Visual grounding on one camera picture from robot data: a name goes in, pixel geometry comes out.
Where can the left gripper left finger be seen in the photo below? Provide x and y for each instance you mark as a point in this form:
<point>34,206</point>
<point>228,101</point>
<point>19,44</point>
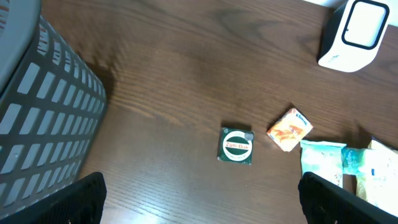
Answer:
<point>80,202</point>

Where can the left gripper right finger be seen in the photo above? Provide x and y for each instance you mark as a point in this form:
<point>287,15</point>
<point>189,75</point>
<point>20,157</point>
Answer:
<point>324,202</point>

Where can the mint green wet wipes pack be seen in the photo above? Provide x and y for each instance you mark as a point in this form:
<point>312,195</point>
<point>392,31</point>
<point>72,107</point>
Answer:
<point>324,159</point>

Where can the cream yellow snack bag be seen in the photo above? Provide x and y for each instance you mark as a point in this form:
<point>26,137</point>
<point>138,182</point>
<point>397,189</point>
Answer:
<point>377,184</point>

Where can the orange Kleenex tissue pack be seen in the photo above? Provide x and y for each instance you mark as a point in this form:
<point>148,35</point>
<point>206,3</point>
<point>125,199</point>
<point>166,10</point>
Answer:
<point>290,129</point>

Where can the green Zam-Buk box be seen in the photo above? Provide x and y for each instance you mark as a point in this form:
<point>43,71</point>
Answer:
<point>235,145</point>

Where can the teal Kleenex tissue pack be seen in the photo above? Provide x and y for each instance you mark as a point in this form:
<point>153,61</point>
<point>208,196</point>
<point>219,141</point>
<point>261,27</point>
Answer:
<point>353,161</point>

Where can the white barcode scanner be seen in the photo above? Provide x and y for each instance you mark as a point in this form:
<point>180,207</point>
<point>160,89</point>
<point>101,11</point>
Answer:
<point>353,35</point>

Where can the grey plastic shopping basket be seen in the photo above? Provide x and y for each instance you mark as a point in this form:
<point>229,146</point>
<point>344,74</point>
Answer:
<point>52,105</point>

